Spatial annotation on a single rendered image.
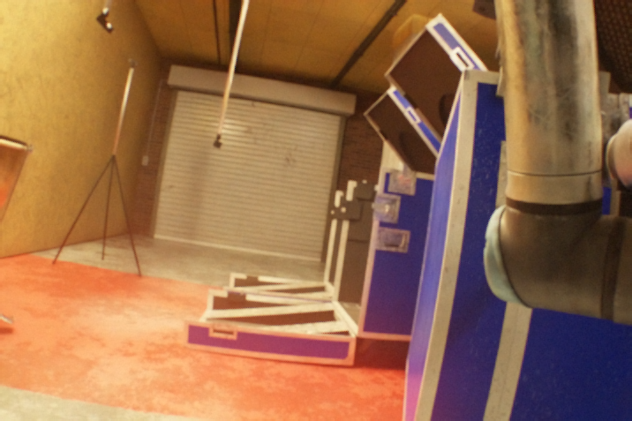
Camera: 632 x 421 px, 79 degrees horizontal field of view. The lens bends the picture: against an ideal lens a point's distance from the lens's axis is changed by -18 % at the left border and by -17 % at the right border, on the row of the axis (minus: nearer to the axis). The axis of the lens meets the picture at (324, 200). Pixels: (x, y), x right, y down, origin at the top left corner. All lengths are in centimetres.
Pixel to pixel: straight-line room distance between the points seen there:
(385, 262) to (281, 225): 593
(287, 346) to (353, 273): 101
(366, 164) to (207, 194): 290
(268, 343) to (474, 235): 150
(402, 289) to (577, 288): 180
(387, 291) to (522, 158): 179
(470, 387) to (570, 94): 56
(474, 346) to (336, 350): 142
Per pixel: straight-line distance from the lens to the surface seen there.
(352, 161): 833
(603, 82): 85
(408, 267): 214
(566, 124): 37
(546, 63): 37
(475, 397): 81
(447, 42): 238
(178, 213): 797
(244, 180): 793
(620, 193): 51
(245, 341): 212
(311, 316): 271
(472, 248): 76
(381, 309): 214
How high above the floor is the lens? 66
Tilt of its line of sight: 3 degrees up
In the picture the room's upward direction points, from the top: 8 degrees clockwise
